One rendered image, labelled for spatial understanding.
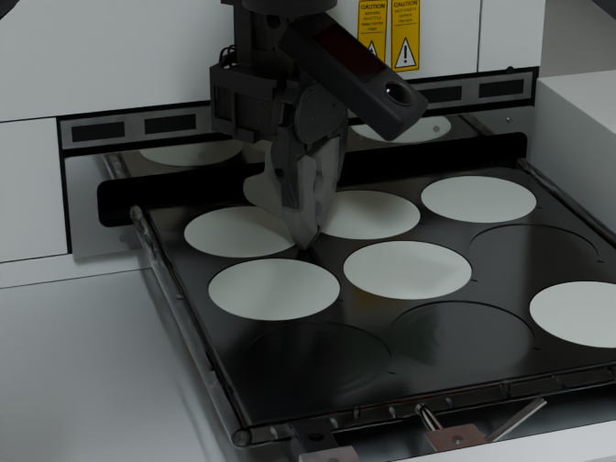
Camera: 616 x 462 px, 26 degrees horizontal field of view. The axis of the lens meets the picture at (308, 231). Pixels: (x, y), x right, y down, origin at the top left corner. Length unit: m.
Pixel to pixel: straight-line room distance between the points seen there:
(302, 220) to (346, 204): 0.12
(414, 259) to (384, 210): 0.10
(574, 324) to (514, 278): 0.08
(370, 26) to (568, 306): 0.34
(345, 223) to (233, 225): 0.09
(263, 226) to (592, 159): 0.30
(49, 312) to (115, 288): 0.07
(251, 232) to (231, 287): 0.10
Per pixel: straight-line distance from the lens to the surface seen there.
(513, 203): 1.17
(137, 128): 1.17
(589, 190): 1.21
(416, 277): 1.03
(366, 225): 1.11
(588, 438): 0.75
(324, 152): 1.04
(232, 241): 1.08
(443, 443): 0.83
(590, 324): 0.98
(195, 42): 1.16
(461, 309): 0.99
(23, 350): 1.11
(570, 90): 1.25
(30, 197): 1.18
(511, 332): 0.97
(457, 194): 1.18
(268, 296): 1.00
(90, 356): 1.09
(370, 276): 1.03
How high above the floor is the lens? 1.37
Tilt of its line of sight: 25 degrees down
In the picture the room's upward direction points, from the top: straight up
